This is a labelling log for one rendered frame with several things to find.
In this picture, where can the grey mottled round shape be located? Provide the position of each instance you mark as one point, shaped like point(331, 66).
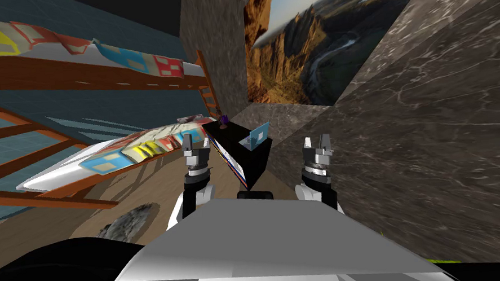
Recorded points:
point(128, 223)

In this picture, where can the canyon landscape wall picture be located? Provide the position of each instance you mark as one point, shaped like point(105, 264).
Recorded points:
point(314, 48)

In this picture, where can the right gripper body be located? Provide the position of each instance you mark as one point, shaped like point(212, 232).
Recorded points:
point(317, 157)

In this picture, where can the black desk with laptop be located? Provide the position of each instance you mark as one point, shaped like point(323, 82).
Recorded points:
point(242, 159)

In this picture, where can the wooden bunk bed, colourful quilts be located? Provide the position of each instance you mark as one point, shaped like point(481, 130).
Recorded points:
point(45, 72)

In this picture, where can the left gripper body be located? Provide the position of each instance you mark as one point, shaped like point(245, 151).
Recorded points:
point(196, 161)

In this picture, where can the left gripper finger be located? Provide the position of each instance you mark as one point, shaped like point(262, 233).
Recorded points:
point(187, 146)
point(207, 144)

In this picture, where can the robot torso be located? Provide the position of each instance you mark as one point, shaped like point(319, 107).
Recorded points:
point(264, 248)

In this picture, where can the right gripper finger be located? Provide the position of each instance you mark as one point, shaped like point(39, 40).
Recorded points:
point(308, 144)
point(325, 142)

